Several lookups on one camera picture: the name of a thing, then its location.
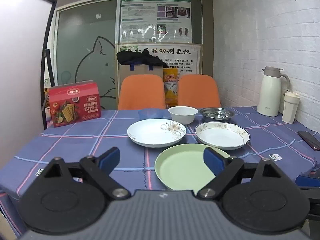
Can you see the white floral plate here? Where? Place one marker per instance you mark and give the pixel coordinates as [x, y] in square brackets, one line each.
[152, 133]

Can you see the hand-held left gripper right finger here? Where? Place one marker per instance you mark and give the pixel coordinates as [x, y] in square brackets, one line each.
[212, 160]

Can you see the red cracker box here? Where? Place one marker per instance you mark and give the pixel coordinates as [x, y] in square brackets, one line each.
[75, 105]

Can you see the cream tumbler cup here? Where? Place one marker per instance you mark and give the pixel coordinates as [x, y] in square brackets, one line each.
[290, 108]

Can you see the light green plate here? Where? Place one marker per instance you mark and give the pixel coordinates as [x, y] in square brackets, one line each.
[182, 170]

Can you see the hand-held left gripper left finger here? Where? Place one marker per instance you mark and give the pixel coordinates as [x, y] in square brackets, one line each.
[110, 158]

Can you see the black metal frame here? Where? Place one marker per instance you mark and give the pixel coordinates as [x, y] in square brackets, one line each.
[48, 42]

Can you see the frosted glass partition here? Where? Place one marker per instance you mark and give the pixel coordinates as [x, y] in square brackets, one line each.
[85, 42]

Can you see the white bowl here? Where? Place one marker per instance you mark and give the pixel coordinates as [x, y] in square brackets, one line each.
[182, 116]

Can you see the black phone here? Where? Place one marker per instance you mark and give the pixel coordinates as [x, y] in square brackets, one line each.
[310, 141]

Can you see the white sign board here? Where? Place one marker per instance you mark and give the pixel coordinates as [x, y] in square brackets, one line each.
[180, 55]

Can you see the stainless steel bowl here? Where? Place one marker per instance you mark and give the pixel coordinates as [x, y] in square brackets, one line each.
[217, 115]

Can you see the black cloth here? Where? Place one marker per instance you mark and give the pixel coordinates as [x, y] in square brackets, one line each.
[142, 58]

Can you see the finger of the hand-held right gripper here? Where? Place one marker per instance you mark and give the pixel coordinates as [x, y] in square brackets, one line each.
[307, 181]

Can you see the cream thermos jug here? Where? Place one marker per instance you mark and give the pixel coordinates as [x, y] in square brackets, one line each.
[270, 95]

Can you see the blue translucent plastic bowl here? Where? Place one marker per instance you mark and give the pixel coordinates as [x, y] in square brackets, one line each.
[150, 113]

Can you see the white plate with patterned rim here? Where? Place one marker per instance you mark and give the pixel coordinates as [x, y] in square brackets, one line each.
[220, 137]

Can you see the yellow printed bag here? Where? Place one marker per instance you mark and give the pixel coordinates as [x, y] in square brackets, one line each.
[171, 90]

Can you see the blue checked tablecloth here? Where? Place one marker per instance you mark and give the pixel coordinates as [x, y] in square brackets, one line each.
[82, 145]

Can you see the orange chair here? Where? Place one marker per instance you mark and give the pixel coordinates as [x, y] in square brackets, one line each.
[198, 91]
[141, 92]

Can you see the green wall poster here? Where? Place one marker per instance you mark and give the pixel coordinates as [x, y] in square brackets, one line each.
[155, 17]

